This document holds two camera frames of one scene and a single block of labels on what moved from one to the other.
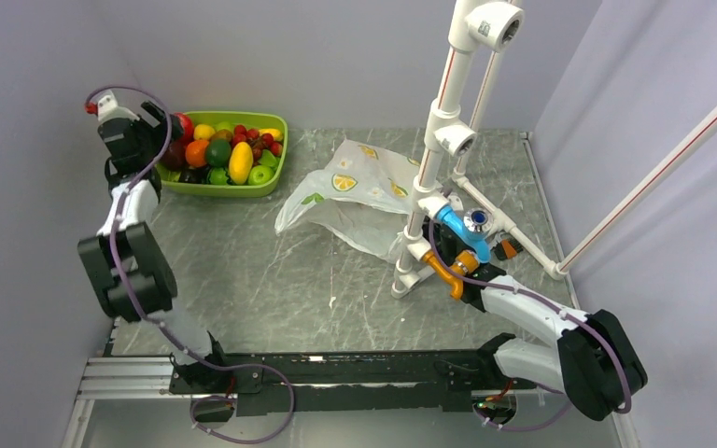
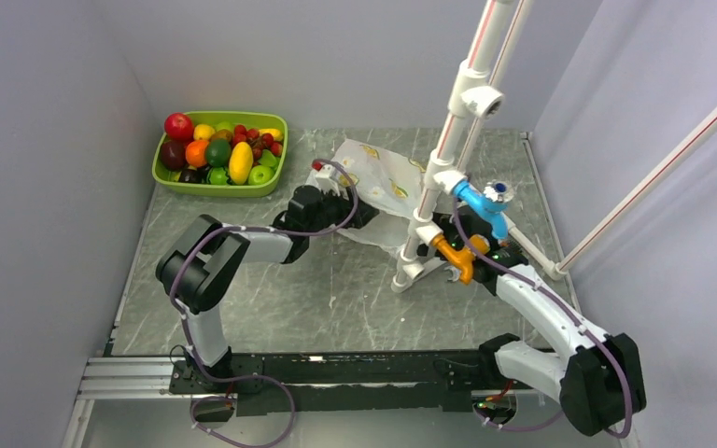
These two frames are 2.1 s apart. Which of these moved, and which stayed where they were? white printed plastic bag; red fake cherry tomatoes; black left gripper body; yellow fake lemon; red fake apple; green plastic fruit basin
Moved: white printed plastic bag; black left gripper body
Stayed: yellow fake lemon; red fake cherry tomatoes; red fake apple; green plastic fruit basin
